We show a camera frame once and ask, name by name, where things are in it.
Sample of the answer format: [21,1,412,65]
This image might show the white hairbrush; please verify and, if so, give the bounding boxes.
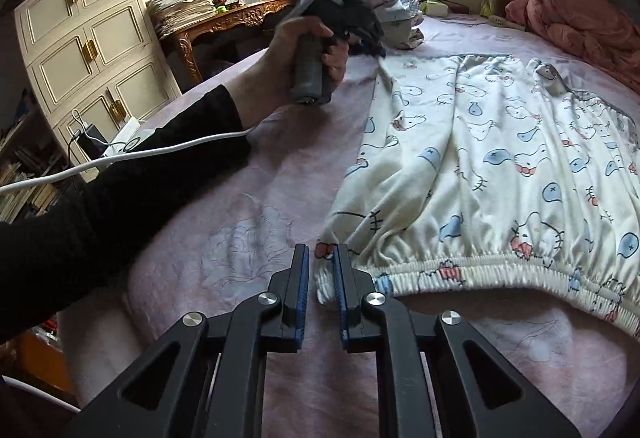
[487,14,527,32]

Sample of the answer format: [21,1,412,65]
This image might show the white cartoon print pants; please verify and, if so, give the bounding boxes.
[315,52,640,340]

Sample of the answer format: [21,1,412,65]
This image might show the person's left forearm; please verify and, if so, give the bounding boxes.
[0,84,252,345]

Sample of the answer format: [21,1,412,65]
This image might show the cream cabinet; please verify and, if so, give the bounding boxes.
[12,0,183,180]

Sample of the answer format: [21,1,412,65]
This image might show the pale blue printed garment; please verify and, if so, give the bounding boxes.
[379,0,427,27]

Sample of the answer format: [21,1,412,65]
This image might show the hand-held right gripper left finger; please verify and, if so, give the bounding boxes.
[62,243,312,438]

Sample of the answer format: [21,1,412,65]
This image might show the ornate wooden desk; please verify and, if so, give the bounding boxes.
[160,0,302,86]

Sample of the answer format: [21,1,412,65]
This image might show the white cable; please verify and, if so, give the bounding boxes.
[0,128,253,196]

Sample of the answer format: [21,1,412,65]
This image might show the person's left hand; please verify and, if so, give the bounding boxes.
[240,14,351,130]

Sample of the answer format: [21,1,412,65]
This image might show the bookshelf with books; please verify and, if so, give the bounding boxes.
[0,88,67,225]

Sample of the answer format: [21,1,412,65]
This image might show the stack of papers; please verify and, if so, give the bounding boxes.
[146,0,219,37]

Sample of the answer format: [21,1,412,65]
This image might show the pink bed sheet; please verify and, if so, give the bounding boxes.
[57,13,640,438]

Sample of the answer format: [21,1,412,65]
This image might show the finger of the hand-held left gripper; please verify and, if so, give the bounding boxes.
[349,38,387,59]

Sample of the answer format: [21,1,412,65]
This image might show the cream folded garment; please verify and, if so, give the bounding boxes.
[384,18,426,51]

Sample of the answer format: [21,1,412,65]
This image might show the green white packet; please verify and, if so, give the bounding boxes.
[419,0,452,17]

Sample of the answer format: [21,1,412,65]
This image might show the pink quilt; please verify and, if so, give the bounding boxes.
[504,0,640,93]

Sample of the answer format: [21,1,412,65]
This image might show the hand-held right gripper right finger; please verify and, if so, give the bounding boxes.
[332,243,583,438]

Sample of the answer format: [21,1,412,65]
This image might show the black power adapter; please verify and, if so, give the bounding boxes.
[69,124,109,160]

